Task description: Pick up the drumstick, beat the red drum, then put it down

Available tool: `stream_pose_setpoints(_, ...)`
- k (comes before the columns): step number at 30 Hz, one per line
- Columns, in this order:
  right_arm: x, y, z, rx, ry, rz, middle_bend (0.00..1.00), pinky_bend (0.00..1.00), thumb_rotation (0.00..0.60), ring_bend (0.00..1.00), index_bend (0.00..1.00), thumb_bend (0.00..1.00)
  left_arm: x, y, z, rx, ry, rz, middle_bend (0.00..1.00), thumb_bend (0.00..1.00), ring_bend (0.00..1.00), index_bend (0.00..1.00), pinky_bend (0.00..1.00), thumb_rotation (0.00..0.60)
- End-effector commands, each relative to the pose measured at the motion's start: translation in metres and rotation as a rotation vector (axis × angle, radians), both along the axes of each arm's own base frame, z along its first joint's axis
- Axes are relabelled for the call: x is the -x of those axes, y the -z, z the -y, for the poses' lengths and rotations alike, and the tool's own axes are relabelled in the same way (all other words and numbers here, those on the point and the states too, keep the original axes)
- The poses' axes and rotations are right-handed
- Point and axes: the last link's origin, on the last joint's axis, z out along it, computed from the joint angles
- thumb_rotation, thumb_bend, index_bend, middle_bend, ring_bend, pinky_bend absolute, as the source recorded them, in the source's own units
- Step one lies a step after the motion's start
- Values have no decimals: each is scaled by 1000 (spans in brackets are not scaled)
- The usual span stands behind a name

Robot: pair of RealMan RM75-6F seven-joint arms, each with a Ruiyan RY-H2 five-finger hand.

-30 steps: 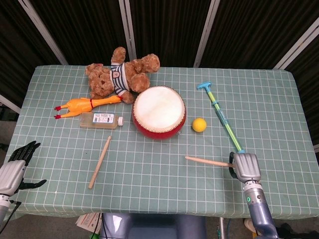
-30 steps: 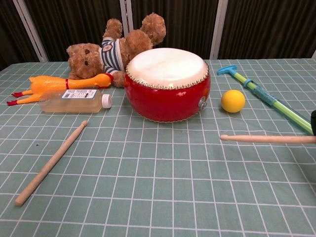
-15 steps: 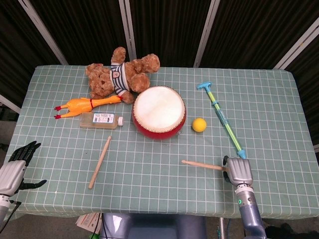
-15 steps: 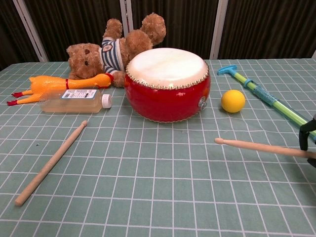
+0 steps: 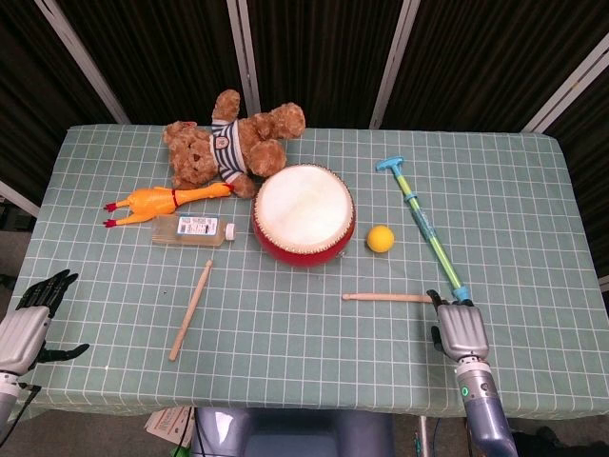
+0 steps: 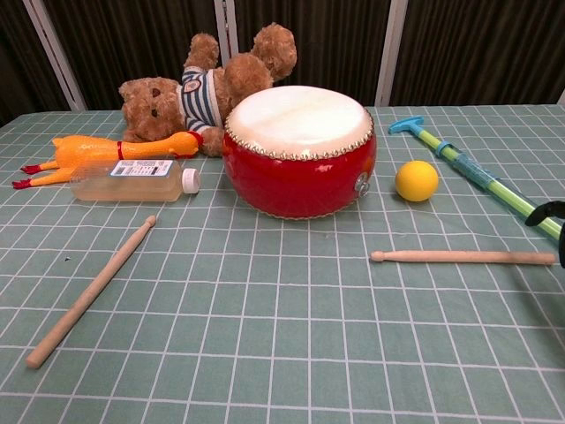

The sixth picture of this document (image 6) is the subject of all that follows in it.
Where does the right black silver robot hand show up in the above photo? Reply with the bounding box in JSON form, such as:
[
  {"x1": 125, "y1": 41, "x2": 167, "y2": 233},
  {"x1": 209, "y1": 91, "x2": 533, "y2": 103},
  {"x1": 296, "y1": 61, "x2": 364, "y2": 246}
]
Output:
[{"x1": 524, "y1": 201, "x2": 565, "y2": 269}]

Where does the wooden drumstick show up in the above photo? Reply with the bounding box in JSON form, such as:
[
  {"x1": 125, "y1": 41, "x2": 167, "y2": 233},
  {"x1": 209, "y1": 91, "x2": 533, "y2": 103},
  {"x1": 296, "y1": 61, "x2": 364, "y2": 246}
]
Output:
[
  {"x1": 369, "y1": 250, "x2": 558, "y2": 267},
  {"x1": 25, "y1": 215, "x2": 158, "y2": 370}
]

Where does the red drum white skin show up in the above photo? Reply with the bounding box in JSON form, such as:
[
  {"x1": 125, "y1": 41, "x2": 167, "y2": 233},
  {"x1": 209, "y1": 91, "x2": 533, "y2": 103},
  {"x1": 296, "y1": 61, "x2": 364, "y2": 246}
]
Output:
[{"x1": 222, "y1": 86, "x2": 378, "y2": 220}]

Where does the blue green water squirt toy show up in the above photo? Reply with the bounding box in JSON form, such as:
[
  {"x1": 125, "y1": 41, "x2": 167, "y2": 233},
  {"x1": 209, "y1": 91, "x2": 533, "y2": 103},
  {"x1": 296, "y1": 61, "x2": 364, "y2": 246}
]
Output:
[{"x1": 388, "y1": 116, "x2": 564, "y2": 242}]

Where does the yellow ball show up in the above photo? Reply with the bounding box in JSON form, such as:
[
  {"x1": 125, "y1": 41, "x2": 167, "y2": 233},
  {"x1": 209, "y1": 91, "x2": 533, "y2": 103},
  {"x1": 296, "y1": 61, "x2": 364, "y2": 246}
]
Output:
[{"x1": 395, "y1": 160, "x2": 441, "y2": 203}]

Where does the green checked tablecloth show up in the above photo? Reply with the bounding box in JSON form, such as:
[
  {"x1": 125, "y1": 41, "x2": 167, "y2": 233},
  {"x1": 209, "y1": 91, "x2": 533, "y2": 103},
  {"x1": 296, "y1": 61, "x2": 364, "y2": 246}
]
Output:
[{"x1": 0, "y1": 104, "x2": 565, "y2": 424}]

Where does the brown teddy bear striped shirt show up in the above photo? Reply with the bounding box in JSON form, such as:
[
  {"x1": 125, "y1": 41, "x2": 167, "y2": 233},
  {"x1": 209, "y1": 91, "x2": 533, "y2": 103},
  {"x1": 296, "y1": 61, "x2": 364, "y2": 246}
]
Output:
[{"x1": 117, "y1": 22, "x2": 298, "y2": 158}]

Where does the clear plastic bottle white cap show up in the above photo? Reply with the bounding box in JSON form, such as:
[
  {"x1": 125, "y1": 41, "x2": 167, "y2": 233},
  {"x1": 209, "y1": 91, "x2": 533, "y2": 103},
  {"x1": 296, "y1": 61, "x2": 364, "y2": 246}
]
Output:
[{"x1": 70, "y1": 158, "x2": 202, "y2": 203}]

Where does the yellow rubber chicken toy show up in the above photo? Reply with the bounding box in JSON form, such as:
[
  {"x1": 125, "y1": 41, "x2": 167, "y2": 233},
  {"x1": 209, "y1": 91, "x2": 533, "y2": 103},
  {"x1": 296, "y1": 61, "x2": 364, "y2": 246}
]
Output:
[{"x1": 11, "y1": 131, "x2": 205, "y2": 190}]

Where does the white metal frame post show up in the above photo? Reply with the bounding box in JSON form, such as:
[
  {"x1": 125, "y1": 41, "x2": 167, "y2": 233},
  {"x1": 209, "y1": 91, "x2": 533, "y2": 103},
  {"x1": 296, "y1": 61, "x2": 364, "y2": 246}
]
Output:
[
  {"x1": 214, "y1": 0, "x2": 239, "y2": 70},
  {"x1": 375, "y1": 0, "x2": 410, "y2": 107},
  {"x1": 24, "y1": 0, "x2": 88, "y2": 111}
]

